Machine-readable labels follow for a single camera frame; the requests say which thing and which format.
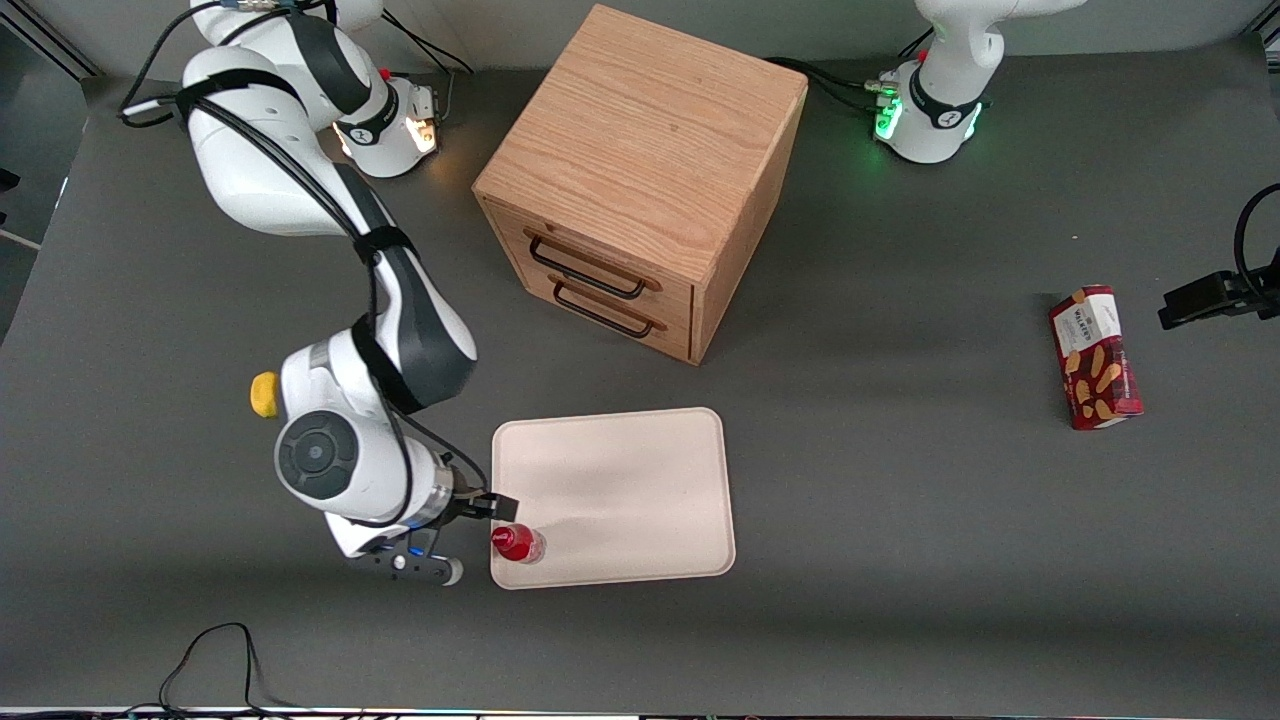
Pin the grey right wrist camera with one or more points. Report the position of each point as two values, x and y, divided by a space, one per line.
405 565

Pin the small wooden drawer front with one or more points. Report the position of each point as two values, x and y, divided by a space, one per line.
620 320

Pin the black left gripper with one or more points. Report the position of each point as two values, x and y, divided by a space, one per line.
1208 297

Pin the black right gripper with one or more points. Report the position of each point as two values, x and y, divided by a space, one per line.
470 506

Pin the yellow lemon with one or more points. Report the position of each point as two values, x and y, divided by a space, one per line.
263 395

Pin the wooden drawer cabinet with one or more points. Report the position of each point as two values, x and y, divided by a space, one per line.
650 140

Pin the beige plastic tray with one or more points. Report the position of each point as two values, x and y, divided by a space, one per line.
620 490

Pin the red coke bottle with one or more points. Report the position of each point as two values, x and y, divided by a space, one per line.
517 543

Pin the large wooden drawer front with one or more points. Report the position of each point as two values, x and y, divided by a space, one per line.
600 262

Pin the red snack box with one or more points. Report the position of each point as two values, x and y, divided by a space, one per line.
1097 360

